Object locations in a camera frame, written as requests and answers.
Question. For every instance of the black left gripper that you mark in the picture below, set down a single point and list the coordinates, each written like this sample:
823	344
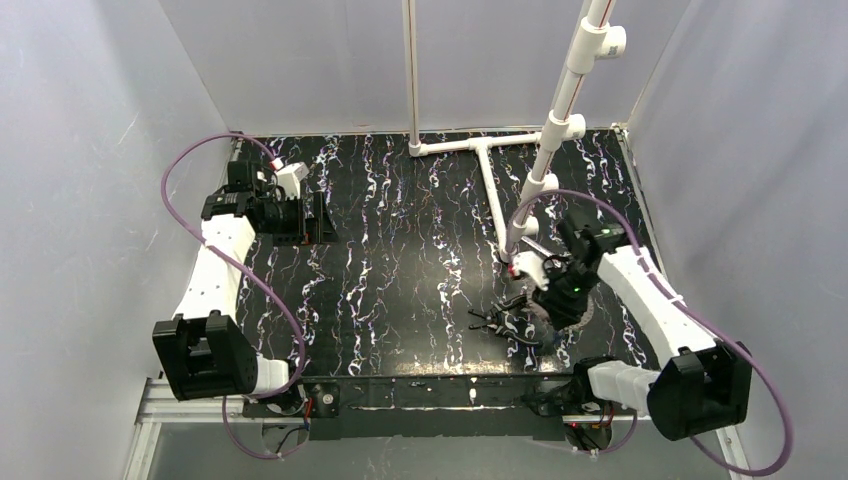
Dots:
308	218

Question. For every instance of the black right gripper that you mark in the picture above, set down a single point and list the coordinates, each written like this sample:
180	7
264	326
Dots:
534	315

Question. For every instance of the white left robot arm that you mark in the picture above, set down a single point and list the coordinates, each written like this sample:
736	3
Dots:
202	351

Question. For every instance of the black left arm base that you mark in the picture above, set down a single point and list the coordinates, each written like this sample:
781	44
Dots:
312	399

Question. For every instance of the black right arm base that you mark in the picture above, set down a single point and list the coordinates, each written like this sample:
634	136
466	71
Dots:
588	420

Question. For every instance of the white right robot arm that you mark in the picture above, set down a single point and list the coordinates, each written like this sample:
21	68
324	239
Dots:
703	384

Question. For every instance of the black handled pliers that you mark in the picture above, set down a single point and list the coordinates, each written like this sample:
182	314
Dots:
495	320

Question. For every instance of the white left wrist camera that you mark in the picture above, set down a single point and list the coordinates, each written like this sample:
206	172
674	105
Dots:
289	177

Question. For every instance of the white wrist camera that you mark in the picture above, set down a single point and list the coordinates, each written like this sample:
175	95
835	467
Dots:
289	177
528	267

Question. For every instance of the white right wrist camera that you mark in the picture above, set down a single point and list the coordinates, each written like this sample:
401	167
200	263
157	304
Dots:
528	267

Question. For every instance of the aluminium front rail frame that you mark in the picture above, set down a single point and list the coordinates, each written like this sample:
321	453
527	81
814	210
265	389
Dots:
203	440

